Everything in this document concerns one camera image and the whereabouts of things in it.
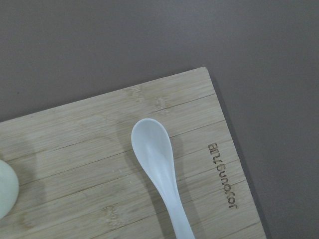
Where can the white peeled lemon half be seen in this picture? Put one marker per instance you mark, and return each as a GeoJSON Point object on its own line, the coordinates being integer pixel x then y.
{"type": "Point", "coordinates": [9, 188]}

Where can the white plastic spoon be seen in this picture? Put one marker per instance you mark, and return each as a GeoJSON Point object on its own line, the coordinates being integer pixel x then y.
{"type": "Point", "coordinates": [153, 150]}

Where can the bamboo cutting board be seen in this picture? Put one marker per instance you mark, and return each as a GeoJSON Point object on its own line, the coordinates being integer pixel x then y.
{"type": "Point", "coordinates": [79, 177]}

